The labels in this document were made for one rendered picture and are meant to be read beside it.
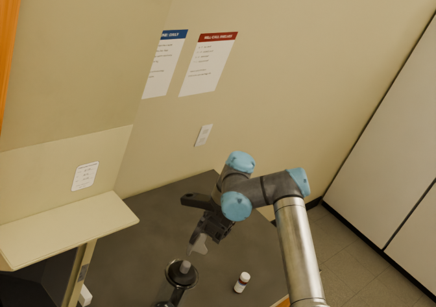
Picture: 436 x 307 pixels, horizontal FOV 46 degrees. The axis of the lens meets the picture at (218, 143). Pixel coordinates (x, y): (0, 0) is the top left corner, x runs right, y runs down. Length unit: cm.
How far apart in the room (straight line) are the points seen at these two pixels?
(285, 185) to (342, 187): 297
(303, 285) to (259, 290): 92
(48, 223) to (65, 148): 18
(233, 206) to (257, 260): 93
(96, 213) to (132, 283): 68
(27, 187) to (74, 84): 25
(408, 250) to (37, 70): 349
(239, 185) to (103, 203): 33
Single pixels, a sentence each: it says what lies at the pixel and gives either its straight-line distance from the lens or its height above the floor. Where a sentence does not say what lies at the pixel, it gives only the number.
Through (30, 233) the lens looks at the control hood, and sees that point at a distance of 117.
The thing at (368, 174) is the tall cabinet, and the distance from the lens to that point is 407.
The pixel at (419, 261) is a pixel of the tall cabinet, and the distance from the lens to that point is 412.
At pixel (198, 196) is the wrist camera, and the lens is 149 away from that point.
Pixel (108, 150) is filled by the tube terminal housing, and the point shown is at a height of 165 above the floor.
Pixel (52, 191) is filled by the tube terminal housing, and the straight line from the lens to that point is 119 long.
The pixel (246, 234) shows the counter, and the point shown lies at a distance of 224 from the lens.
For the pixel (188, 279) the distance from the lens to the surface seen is 163.
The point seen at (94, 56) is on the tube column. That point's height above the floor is 190.
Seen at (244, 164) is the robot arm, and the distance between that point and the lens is 133.
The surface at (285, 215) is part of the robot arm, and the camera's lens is 121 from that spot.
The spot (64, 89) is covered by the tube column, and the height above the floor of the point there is 184.
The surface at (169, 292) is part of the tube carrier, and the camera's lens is 167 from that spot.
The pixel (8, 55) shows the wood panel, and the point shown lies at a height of 197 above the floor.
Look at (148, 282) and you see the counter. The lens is 190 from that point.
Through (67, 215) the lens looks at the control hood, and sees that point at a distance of 122.
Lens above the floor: 236
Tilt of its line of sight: 32 degrees down
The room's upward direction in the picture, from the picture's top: 23 degrees clockwise
